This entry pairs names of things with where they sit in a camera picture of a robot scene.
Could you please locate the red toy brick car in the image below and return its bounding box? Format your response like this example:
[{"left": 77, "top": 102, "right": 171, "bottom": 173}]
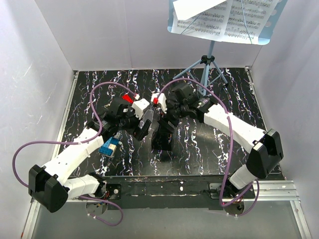
[{"left": 122, "top": 94, "right": 134, "bottom": 104}]

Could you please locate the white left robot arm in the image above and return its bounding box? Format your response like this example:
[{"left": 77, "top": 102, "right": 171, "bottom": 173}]
[{"left": 28, "top": 98, "right": 152, "bottom": 213}]

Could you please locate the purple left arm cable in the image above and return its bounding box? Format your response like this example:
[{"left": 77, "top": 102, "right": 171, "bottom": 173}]
[{"left": 11, "top": 81, "right": 138, "bottom": 227}]

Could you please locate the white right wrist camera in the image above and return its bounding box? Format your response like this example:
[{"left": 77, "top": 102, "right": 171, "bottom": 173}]
[{"left": 151, "top": 92, "right": 167, "bottom": 114}]

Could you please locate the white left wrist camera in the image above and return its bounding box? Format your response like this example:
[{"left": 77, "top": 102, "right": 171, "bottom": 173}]
[{"left": 132, "top": 99, "right": 150, "bottom": 120}]

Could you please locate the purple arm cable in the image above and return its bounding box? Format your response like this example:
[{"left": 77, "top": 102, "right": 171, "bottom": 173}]
[
  {"left": 11, "top": 81, "right": 138, "bottom": 227},
  {"left": 157, "top": 77, "right": 261, "bottom": 216}
]

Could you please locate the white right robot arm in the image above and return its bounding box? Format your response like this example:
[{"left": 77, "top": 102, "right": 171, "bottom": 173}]
[{"left": 152, "top": 83, "right": 284, "bottom": 197}]

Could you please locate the clear plastic metronome cover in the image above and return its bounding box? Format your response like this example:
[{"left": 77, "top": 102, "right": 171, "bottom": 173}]
[{"left": 139, "top": 109, "right": 155, "bottom": 128}]

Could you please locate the white sheet music page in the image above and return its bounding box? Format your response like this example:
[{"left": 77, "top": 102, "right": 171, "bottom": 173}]
[{"left": 222, "top": 0, "right": 278, "bottom": 45}]

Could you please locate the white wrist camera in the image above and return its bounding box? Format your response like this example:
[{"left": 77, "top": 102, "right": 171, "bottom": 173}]
[
  {"left": 132, "top": 99, "right": 150, "bottom": 120},
  {"left": 151, "top": 92, "right": 167, "bottom": 114}
]

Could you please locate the blue white brick block stack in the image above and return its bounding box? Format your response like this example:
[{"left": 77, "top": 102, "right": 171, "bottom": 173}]
[{"left": 98, "top": 132, "right": 122, "bottom": 158}]

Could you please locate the white folded paper sheet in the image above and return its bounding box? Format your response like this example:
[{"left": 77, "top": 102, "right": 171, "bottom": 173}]
[{"left": 173, "top": 0, "right": 224, "bottom": 20}]

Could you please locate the black metronome body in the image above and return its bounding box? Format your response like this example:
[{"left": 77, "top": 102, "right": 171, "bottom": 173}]
[{"left": 151, "top": 120, "right": 174, "bottom": 151}]

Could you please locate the aluminium rail frame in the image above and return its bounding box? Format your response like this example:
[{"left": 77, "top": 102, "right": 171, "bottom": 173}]
[{"left": 31, "top": 78, "right": 311, "bottom": 239}]

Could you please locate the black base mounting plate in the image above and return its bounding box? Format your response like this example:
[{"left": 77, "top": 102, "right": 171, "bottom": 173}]
[{"left": 77, "top": 174, "right": 285, "bottom": 211}]

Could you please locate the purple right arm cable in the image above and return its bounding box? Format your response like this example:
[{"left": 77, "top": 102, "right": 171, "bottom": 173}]
[{"left": 157, "top": 77, "right": 261, "bottom": 216}]

